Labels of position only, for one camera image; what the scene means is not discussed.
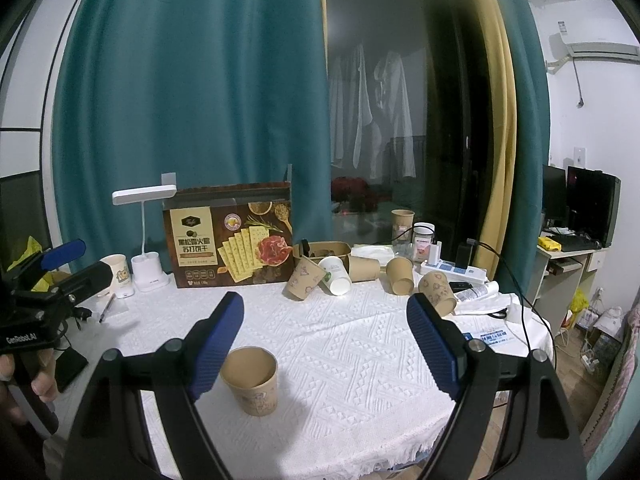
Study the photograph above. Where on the clear jar pink label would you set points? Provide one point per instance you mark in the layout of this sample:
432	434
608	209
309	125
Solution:
424	245

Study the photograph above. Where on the brown printed paper cup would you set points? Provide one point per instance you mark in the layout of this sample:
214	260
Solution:
306	280
440	292

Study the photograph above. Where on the large black monitor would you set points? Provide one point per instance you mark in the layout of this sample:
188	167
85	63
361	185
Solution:
592	205

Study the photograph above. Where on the white hanging shirt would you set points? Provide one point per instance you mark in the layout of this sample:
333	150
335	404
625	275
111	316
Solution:
350	105
395	110

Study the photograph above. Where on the black charger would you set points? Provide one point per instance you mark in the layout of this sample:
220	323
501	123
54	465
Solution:
465	256

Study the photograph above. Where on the brown cardboard tray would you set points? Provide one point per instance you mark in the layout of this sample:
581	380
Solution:
330	249

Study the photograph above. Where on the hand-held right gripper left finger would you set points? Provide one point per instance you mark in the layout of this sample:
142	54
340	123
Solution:
217	347

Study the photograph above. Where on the white paper cup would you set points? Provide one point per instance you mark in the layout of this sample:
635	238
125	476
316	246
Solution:
336	276

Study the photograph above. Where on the person's left hand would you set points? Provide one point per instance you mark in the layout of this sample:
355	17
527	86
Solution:
44	384

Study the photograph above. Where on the blue white label card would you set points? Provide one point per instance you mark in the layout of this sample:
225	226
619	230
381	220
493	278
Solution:
492	338

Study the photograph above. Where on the white patterned tablecloth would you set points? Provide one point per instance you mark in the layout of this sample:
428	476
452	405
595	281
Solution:
350	360

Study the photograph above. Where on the white air conditioner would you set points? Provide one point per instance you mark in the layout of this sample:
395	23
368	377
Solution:
600	47

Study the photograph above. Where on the red flowers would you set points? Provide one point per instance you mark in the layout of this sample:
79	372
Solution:
355	192

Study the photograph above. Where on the brown cracker box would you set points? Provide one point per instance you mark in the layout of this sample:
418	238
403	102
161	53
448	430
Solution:
225	240

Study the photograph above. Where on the white charger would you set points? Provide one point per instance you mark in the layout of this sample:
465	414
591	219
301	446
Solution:
436	252

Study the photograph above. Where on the black phone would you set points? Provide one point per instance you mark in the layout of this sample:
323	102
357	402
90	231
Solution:
71	369

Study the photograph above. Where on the yellow curtain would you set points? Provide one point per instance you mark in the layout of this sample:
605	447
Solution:
500	110

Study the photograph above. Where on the beige computer desk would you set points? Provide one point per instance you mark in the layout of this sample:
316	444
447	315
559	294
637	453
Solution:
560	270

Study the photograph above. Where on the yellow packet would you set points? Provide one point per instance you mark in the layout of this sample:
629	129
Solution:
550	244

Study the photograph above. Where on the white wall socket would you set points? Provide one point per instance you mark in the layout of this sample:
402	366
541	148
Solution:
579	156

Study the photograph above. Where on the small yellow bag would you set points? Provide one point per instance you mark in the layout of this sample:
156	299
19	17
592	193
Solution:
580	301

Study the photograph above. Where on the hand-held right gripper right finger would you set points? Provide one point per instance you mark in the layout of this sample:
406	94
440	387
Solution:
434	347

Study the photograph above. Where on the white cartoon print cup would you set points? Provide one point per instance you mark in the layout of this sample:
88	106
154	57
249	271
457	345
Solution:
117	276

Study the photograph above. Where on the black pen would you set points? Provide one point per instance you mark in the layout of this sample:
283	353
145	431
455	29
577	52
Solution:
107	308

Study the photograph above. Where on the white tissue pack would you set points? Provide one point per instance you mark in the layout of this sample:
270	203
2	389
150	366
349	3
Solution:
372	252

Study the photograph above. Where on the white desk lamp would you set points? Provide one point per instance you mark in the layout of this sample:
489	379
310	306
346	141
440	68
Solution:
147	270

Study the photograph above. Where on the narrow teal curtain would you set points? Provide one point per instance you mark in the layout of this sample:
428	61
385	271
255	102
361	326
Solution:
531	135

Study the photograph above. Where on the yellow plastic bag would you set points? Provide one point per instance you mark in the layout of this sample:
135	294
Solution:
31	252

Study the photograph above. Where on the wide teal curtain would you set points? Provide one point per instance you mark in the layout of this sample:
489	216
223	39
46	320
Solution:
200	85

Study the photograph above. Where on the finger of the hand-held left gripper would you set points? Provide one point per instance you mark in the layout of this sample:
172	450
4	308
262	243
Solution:
92	277
62	253

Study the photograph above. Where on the white power strip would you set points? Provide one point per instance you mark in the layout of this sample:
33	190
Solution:
462	272

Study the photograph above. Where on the small black monitor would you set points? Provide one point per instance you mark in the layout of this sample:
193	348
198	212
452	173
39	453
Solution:
554	195

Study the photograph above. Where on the white tube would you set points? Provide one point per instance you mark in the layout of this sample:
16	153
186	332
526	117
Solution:
477	291

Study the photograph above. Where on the black keyboard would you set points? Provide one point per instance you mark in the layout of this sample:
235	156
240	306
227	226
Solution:
575	243

